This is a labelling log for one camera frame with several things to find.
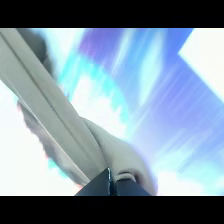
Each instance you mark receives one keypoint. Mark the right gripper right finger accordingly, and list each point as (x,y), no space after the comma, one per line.
(130,188)

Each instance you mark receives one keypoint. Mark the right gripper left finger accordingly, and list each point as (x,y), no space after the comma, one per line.
(101,185)

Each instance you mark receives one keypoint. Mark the brown garment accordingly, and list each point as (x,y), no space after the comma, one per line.
(50,100)

